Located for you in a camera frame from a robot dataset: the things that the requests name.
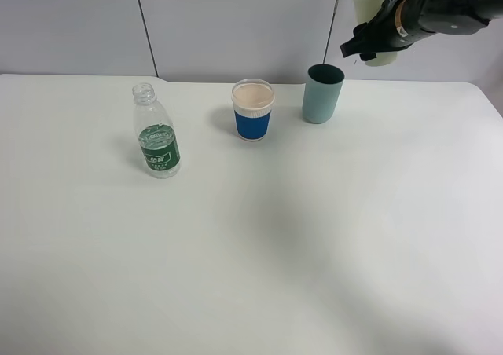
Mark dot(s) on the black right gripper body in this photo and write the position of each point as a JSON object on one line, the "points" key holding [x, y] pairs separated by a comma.
{"points": [[385, 36]]}

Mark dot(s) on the pale green plastic cup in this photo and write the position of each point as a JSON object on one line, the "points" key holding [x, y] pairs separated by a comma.
{"points": [[365, 10]]}

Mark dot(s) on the clear bottle green label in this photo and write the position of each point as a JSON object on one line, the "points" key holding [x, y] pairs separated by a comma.
{"points": [[154, 130]]}

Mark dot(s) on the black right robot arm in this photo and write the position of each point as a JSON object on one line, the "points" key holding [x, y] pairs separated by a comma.
{"points": [[398, 24]]}

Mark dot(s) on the teal plastic cup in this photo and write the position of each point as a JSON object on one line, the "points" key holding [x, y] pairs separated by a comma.
{"points": [[321, 93]]}

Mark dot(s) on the blue sleeved paper cup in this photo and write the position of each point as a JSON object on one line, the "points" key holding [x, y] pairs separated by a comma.
{"points": [[253, 100]]}

